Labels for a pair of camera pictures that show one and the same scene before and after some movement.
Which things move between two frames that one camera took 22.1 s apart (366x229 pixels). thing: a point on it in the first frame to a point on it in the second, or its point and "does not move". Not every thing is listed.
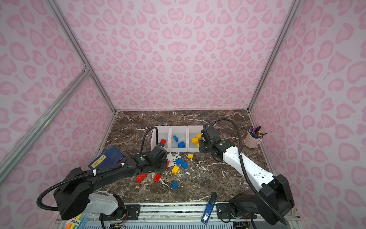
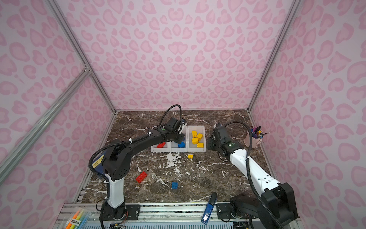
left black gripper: x=164 y=163 to x=180 y=140
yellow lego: x=198 y=136 does not move
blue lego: x=181 y=144 does not move
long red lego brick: x=140 y=178 does not move
